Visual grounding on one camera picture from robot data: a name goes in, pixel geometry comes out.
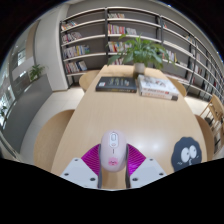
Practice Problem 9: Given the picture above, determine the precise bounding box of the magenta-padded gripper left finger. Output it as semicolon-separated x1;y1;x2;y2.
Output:
60;143;103;190

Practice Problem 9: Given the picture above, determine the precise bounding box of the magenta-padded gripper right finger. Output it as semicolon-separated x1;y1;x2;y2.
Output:
124;143;168;190

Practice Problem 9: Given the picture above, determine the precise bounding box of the pink computer mouse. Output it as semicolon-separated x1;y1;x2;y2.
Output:
99;130;128;173

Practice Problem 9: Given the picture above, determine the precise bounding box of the dark cloud-shaped mouse pad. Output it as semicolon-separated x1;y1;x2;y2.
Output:
170;135;203;173

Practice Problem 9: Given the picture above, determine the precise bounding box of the book with red-lettered spine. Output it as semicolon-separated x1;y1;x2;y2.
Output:
138;87;179;102

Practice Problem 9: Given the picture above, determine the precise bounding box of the white illustrated book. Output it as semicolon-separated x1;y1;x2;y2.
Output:
136;74;180;98

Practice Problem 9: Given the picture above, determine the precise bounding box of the light wooden chairs group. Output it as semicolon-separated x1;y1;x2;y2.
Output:
199;94;224;154

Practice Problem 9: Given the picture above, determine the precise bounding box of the black book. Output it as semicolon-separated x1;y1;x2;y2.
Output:
95;76;138;94

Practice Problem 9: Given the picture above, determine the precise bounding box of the small green floor plant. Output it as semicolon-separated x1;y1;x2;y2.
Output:
28;63;46;82

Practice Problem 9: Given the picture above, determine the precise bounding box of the green potted plant, white pot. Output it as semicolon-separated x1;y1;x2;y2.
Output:
107;33;174;76

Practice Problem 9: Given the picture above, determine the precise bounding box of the grey bookshelf unit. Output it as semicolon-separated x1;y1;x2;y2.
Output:
59;6;224;105

